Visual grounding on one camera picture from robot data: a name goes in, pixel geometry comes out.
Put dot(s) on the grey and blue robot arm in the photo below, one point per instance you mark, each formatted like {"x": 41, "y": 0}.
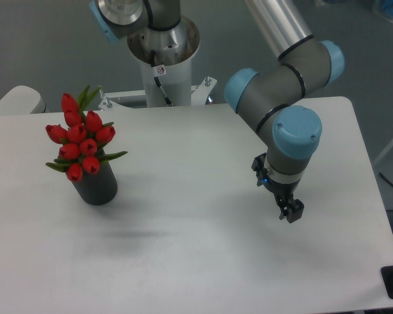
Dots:
{"x": 269, "y": 104}

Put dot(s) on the dark grey ribbed vase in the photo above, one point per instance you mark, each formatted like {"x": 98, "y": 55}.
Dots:
{"x": 99, "y": 188}

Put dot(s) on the white mounting bracket frame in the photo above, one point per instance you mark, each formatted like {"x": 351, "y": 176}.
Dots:
{"x": 200, "y": 94}

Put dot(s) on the red tulip bouquet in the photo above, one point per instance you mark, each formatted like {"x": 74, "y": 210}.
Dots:
{"x": 83, "y": 140}

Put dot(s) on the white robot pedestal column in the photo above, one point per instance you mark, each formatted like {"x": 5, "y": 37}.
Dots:
{"x": 165, "y": 58}

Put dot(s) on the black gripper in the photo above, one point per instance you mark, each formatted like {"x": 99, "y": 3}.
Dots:
{"x": 283, "y": 192}

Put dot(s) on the white chair back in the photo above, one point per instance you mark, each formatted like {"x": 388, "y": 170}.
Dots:
{"x": 22, "y": 100}

